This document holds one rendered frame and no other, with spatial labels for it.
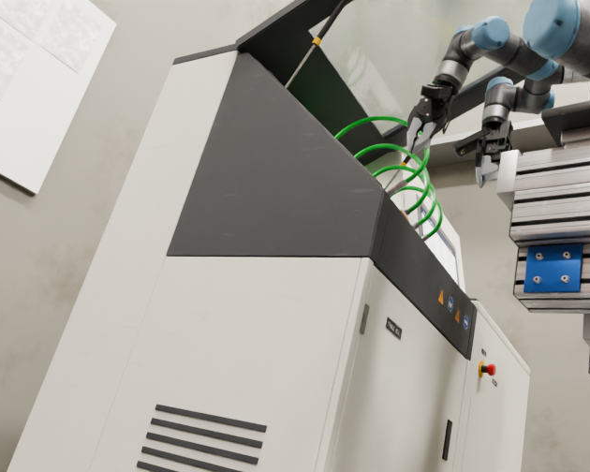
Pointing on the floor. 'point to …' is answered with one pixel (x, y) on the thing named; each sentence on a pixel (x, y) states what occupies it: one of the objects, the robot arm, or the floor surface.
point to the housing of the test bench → (124, 271)
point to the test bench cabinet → (240, 367)
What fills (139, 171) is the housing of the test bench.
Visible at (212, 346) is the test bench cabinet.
